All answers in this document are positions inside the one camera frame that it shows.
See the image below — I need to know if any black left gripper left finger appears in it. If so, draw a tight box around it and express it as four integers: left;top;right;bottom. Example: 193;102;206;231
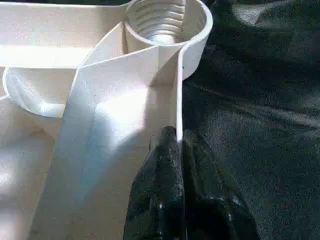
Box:
123;125;186;240

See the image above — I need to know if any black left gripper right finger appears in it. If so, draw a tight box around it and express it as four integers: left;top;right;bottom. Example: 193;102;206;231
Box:
179;129;260;240

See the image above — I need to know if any black work mat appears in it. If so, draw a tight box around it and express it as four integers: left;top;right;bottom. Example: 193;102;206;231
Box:
179;0;320;240

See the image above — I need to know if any white plastic table top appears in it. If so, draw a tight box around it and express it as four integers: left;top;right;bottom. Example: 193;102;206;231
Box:
0;0;215;240

